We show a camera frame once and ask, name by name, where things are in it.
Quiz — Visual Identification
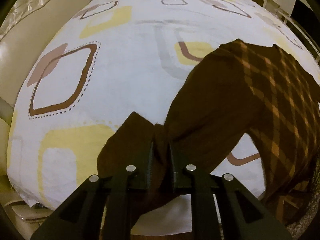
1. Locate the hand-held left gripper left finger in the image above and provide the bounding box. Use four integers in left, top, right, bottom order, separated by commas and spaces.
30, 140, 153, 240

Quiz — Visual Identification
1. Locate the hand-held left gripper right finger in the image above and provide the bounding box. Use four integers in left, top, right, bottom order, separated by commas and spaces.
169, 141, 293, 240

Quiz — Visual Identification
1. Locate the brown argyle sweater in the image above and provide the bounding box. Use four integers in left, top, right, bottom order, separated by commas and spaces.
97, 39, 320, 233

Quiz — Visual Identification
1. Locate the bed with printed sheet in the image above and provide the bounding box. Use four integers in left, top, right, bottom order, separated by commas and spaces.
6, 0, 320, 235

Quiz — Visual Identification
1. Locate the cream padded headboard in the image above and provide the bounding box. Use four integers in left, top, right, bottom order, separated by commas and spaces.
0, 0, 99, 228

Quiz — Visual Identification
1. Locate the black flat panel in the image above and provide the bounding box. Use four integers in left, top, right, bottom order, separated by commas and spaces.
292, 0, 313, 30

